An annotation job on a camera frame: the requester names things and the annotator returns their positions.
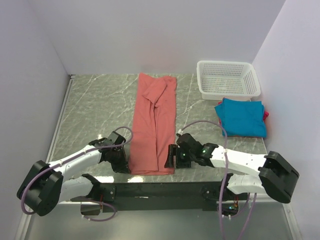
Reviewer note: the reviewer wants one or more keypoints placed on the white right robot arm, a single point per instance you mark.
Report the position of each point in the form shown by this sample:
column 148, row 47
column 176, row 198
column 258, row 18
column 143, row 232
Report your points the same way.
column 269, row 174

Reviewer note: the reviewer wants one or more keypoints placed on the white perforated plastic basket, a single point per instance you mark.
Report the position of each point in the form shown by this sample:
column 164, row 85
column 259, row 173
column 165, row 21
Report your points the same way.
column 227, row 79

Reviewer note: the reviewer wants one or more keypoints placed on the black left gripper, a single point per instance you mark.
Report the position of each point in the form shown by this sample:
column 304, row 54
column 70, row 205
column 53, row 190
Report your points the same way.
column 123, row 166

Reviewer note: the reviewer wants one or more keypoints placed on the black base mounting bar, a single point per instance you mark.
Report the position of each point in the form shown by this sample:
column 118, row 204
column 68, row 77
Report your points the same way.
column 144, row 196

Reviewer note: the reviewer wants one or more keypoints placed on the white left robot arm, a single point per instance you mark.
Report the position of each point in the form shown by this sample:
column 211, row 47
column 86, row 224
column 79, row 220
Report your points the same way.
column 48, row 184

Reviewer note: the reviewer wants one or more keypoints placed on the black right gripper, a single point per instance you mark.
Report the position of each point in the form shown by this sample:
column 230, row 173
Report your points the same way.
column 174, row 150

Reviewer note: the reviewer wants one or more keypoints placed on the salmon pink t-shirt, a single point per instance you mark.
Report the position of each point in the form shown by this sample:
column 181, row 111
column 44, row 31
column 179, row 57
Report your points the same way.
column 154, row 125

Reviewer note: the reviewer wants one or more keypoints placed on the folded blue t-shirt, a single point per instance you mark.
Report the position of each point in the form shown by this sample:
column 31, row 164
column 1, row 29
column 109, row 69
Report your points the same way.
column 241, row 117

